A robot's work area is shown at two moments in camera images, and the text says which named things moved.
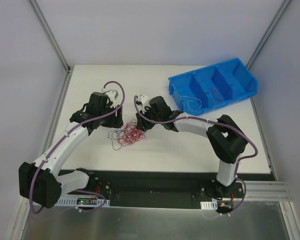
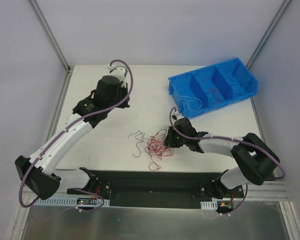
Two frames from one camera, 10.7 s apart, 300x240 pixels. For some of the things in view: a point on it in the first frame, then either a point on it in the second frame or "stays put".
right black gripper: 142,121 to 171,139
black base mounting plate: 150,188 stays put
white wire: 189,100 stays put
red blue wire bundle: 129,134 to 155,146
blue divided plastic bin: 199,90 stays put
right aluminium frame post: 269,32 stays put
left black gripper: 114,119 to 125,99
